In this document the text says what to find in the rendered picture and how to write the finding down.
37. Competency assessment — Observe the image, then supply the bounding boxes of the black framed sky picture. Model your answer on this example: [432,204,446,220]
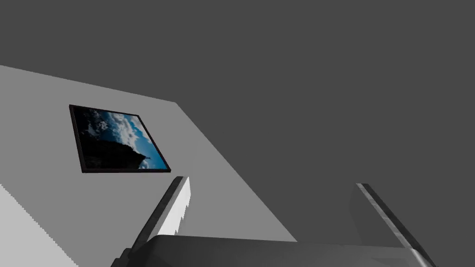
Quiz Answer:
[69,104,172,174]

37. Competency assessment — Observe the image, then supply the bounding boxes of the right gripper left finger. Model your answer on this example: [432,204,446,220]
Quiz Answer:
[130,176,192,254]

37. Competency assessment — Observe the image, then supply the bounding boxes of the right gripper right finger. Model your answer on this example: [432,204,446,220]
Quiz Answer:
[350,183,427,250]

